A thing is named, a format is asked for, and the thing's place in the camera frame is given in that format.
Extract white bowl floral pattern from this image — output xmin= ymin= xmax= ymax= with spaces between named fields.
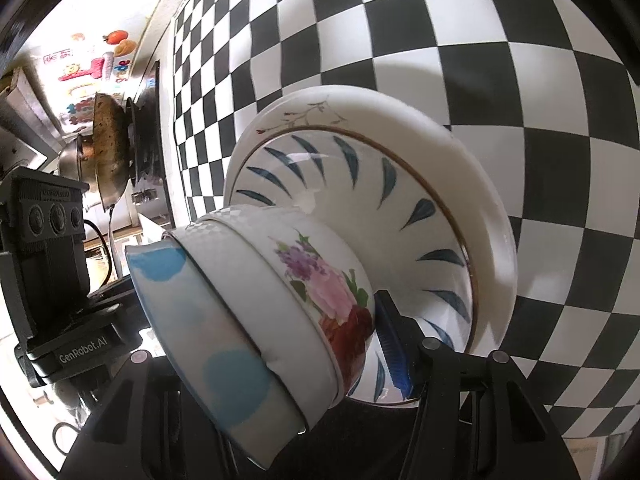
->
xmin=168 ymin=205 xmax=374 ymax=427

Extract stainless steel pot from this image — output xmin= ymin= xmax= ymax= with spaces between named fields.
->
xmin=58 ymin=134 xmax=98 ymax=192

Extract white plate blue leaf pattern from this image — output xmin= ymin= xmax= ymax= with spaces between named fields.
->
xmin=224 ymin=129 xmax=477 ymax=408

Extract white plate gold rim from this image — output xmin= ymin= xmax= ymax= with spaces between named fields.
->
xmin=222 ymin=84 xmax=519 ymax=406

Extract black white checkered mat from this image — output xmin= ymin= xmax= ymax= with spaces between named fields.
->
xmin=170 ymin=0 xmax=639 ymax=438

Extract colourful wall stickers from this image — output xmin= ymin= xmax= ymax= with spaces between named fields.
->
xmin=38 ymin=29 xmax=138 ymax=131

